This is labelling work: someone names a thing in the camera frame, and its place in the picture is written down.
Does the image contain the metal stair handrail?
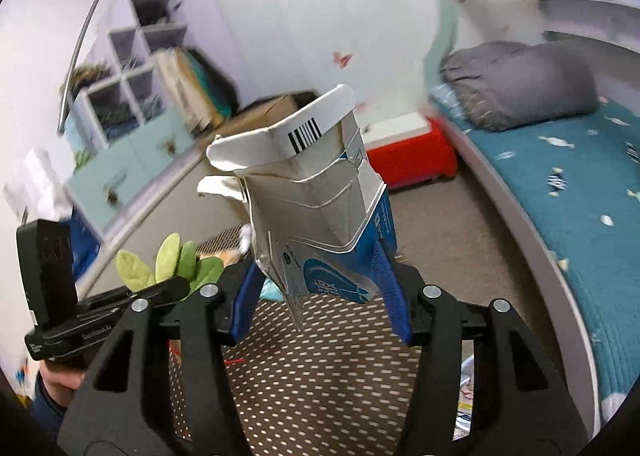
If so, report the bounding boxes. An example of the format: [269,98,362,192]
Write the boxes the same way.
[55,0,172,138]

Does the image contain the teal candy print mattress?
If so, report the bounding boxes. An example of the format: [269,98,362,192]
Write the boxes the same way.
[430,84,639,420]

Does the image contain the hanging clothes row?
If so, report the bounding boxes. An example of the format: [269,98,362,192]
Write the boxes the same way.
[151,47,240,135]

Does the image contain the white wardrobe doors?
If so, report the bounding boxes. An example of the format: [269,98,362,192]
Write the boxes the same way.
[216,0,439,126]

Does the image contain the low grey cabinet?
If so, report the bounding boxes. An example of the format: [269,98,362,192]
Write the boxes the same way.
[77,149,247,298]

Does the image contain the small white bottle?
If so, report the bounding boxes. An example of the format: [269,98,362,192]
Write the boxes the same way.
[239,223,253,256]

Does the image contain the green artificial leaves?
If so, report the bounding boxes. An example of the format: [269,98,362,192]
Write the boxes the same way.
[115,233,224,294]

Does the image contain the red covered bench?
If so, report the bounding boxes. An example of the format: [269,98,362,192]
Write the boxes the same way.
[367,118,458,190]

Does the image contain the orange white plastic bag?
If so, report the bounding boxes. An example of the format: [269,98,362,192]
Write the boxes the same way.
[213,248,244,267]

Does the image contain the left hand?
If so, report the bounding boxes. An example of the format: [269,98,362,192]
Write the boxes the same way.
[39,361,86,407]

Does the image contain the blue shopping bag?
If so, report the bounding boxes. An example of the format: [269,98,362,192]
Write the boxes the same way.
[68,220,101,282]

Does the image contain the large cardboard box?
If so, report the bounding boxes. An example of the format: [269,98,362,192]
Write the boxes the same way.
[196,94,298,153]

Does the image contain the blue white carton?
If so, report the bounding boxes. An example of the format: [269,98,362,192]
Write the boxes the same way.
[198,85,397,326]

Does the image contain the grey folded quilt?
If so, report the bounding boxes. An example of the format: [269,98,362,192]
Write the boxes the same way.
[440,42,599,131]

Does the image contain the blue plastic basin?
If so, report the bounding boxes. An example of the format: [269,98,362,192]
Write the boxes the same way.
[454,355,474,440]

